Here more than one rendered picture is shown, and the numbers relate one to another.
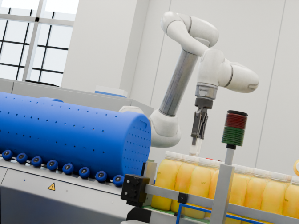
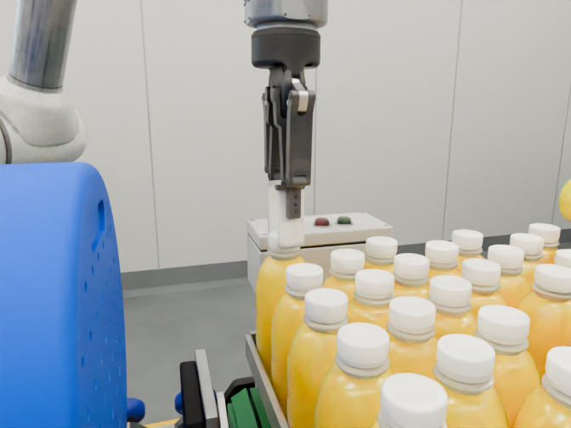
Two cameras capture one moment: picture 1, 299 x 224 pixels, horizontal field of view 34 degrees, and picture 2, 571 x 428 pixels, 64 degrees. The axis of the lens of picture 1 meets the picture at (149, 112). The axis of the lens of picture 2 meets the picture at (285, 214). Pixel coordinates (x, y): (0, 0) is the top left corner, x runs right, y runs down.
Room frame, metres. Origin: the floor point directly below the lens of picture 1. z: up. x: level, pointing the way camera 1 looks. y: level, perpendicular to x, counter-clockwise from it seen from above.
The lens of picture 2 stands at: (1.61, 0.11, 1.27)
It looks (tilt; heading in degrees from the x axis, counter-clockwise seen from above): 13 degrees down; 322
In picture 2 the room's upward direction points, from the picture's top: straight up
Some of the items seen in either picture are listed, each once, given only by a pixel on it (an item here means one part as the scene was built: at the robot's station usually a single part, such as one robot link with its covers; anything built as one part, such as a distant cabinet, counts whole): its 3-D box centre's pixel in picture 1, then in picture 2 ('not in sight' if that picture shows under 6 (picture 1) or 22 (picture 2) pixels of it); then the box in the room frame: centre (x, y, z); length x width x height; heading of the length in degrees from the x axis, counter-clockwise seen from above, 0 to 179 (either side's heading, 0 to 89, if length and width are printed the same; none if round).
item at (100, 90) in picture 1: (111, 93); not in sight; (3.97, 0.34, 1.48); 0.24 x 0.12 x 0.08; 77
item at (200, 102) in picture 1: (202, 109); (285, 75); (2.03, -0.22, 1.31); 0.08 x 0.07 x 0.09; 158
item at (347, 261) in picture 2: not in sight; (347, 261); (1.97, -0.26, 1.10); 0.04 x 0.04 x 0.02
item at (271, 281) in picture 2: not in sight; (284, 318); (2.03, -0.21, 1.01); 0.07 x 0.07 x 0.19
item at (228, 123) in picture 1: (236, 122); not in sight; (1.44, -0.26, 1.23); 0.06 x 0.06 x 0.04
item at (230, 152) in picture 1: (232, 138); not in sight; (1.44, -0.26, 1.18); 0.06 x 0.06 x 0.16
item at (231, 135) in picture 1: (233, 136); not in sight; (1.44, -0.26, 1.18); 0.06 x 0.06 x 0.05
